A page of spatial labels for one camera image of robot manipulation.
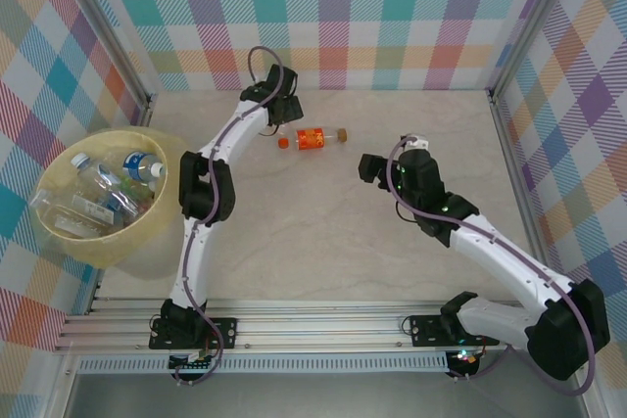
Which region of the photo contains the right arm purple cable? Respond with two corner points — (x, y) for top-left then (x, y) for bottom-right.
(386, 137), (600, 397)

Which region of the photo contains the orange label bottle brown cap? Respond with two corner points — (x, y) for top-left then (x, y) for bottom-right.
(293, 126), (350, 151)

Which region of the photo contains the small clear plastic bottle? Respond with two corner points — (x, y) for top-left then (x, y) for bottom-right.
(51, 214), (123, 239)

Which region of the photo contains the blue label water bottle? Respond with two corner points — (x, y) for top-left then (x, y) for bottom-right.
(108, 190), (143, 217)

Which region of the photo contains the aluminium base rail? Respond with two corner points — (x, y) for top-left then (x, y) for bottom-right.
(53, 296), (592, 356)

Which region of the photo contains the round pale yellow bin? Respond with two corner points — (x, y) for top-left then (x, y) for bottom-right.
(27, 126), (193, 283)

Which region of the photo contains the aluminium frame post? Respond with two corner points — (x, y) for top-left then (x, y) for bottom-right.
(487, 0), (584, 106)
(58, 0), (159, 114)

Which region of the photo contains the square bottle white label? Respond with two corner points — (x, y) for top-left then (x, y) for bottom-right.
(71, 192), (119, 221)

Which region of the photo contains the small blue label bottle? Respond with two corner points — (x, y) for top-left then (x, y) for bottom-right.
(121, 150), (168, 184)

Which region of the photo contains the white slotted cable duct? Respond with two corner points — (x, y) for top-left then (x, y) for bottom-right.
(76, 356), (451, 375)

